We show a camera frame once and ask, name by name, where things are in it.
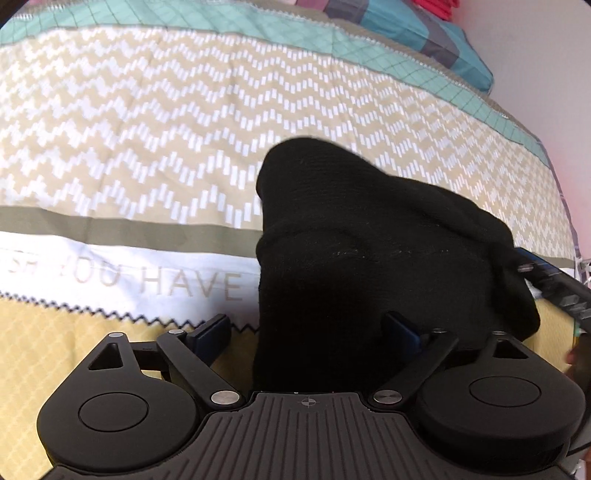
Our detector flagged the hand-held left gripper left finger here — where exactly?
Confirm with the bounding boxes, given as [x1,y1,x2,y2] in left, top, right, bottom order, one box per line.
[87,314,245,409]

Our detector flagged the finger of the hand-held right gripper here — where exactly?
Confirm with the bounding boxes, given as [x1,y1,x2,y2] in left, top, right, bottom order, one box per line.
[512,248,591,334]

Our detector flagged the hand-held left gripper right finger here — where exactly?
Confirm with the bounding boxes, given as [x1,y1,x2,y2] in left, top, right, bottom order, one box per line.
[373,312,531,409]

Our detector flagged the black pants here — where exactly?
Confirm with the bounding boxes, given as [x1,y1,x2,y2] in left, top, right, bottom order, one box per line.
[253,136,542,394]

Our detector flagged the patterned beige teal bed quilt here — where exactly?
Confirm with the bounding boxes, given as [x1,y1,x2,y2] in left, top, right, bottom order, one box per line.
[0,0,583,430]

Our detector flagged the blue grey plaid pillow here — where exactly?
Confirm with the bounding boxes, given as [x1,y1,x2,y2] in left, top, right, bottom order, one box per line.
[295,0,496,93]

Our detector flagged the stack of red folded clothes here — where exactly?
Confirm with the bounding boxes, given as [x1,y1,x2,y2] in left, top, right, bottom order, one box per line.
[411,0,463,22]

